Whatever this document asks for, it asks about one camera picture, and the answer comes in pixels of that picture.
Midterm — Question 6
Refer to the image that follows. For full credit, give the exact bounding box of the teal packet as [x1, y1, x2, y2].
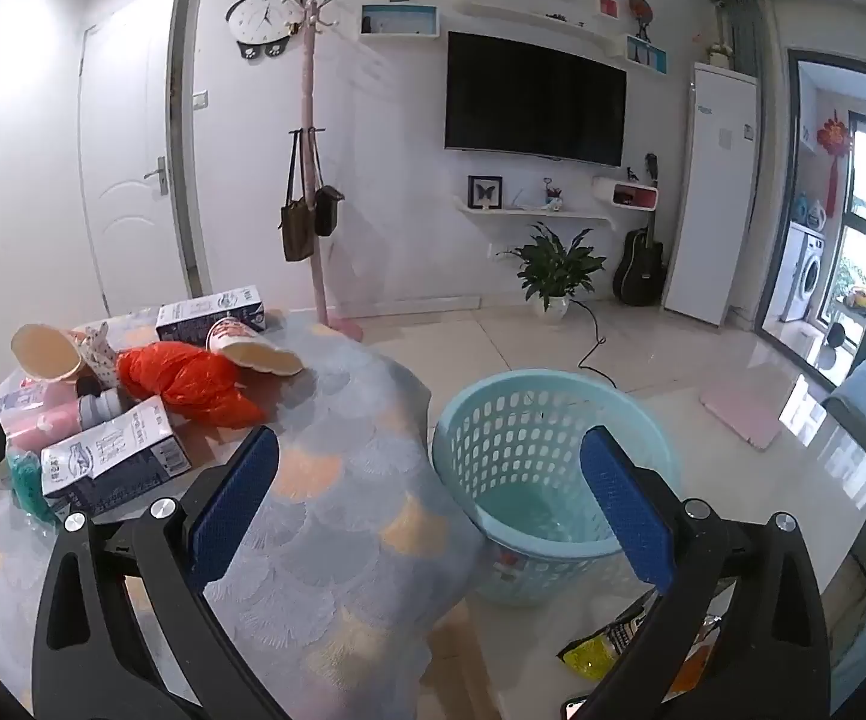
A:
[4, 448, 59, 530]

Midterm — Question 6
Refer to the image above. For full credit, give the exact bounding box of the green potted plant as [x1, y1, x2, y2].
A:
[504, 221, 606, 327]

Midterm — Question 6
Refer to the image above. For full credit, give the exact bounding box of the white box shelf blue inside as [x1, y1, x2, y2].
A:
[359, 4, 441, 42]

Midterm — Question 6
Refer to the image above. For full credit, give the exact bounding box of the panda wall clock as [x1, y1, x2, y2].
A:
[224, 0, 306, 61]

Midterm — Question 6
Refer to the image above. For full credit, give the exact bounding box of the white door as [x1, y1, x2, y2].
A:
[77, 0, 213, 316]

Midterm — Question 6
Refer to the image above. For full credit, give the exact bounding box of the black butterfly picture frame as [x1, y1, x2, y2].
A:
[467, 175, 504, 209]

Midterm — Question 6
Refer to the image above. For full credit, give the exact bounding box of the white pink oval shelf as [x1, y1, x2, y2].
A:
[592, 176, 660, 211]

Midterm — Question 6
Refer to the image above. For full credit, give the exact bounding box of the blue white milk carton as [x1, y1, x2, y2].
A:
[155, 285, 267, 346]
[41, 395, 193, 520]

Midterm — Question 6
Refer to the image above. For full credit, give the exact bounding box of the black acoustic guitar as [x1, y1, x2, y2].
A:
[611, 154, 666, 307]

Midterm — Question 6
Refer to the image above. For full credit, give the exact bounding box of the black round object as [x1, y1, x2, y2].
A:
[823, 322, 854, 372]

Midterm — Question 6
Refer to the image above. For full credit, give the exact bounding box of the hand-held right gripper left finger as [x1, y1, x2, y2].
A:
[32, 426, 284, 720]

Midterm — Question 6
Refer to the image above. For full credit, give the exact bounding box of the red white paper cup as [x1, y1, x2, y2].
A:
[206, 317, 304, 377]
[11, 322, 88, 385]

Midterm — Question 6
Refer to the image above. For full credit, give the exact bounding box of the polka dot pouch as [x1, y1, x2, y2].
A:
[73, 321, 121, 391]

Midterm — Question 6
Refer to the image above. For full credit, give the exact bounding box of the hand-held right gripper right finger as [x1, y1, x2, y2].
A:
[579, 424, 831, 720]

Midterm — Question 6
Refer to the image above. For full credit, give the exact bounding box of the small blue box shelf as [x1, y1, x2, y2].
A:
[626, 34, 668, 74]

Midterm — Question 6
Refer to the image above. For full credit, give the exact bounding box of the white wavy wall shelf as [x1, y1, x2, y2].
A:
[452, 0, 629, 59]

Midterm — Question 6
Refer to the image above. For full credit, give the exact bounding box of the black wall television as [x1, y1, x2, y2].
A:
[444, 31, 627, 168]

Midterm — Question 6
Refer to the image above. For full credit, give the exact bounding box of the plastic bottle with dark cap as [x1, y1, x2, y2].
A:
[0, 388, 134, 460]

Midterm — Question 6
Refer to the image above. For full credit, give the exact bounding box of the pink floor mat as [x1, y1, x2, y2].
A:
[699, 379, 785, 451]

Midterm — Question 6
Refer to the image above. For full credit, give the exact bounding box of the small black bag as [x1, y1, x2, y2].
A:
[311, 131, 345, 237]

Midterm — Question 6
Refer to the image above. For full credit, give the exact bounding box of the yellow snack packet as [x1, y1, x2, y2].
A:
[559, 592, 659, 683]

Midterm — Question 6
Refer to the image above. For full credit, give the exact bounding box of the orange plastic bag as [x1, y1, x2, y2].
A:
[116, 341, 267, 428]

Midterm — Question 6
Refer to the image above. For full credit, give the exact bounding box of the black floor cable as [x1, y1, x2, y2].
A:
[569, 298, 621, 391]

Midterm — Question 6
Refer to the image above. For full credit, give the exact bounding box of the grey curtain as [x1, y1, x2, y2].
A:
[714, 0, 786, 76]

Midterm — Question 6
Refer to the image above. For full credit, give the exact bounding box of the orange snack packet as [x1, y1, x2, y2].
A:
[669, 611, 726, 698]

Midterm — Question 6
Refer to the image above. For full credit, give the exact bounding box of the long white wall shelf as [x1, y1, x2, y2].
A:
[454, 199, 618, 230]

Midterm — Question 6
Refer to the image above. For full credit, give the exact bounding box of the light blue plastic basket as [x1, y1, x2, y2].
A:
[431, 369, 681, 608]

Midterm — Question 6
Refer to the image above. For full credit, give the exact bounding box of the brown tote bag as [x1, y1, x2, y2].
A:
[278, 131, 318, 263]

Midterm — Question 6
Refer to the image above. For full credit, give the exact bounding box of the pink coat rack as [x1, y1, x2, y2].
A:
[283, 0, 365, 342]

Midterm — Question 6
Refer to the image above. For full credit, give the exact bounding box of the white washing machine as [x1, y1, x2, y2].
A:
[781, 221, 828, 323]

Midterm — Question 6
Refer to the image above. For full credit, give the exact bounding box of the red knot wall hanging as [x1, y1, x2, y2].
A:
[817, 111, 854, 218]

